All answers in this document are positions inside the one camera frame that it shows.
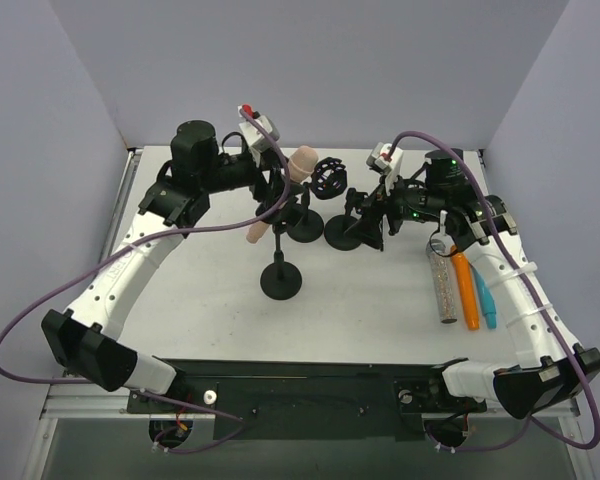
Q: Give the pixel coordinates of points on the orange microphone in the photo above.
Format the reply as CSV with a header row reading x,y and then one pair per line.
x,y
466,290

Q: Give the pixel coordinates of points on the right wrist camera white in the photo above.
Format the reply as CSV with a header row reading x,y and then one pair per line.
x,y
388,165

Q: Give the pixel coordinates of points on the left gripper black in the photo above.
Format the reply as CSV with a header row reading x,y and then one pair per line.
x,y
269,179

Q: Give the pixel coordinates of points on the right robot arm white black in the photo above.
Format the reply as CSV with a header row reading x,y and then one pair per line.
x,y
550,363

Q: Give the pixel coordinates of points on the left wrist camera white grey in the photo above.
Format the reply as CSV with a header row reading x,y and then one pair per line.
x,y
251,127

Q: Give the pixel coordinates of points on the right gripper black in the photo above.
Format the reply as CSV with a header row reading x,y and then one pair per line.
x,y
386,210

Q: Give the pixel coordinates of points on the cyan microphone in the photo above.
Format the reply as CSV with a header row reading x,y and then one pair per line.
x,y
487,303

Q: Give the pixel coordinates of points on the black stand with orange microphone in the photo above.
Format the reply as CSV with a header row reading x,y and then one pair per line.
x,y
328,180

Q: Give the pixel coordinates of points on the silver glitter microphone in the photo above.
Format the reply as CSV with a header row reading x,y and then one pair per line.
x,y
435,252

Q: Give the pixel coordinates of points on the black round base clip stand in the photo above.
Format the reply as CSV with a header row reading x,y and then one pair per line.
x,y
335,229

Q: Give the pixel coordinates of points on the aluminium frame rail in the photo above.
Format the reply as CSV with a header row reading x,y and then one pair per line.
x,y
91,402

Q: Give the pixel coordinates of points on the black stand with beige microphone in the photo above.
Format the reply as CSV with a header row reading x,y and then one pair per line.
x,y
282,280

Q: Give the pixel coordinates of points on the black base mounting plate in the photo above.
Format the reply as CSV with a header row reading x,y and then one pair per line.
x,y
321,401

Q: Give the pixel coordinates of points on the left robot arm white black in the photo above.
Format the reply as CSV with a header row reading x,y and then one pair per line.
x,y
84,337

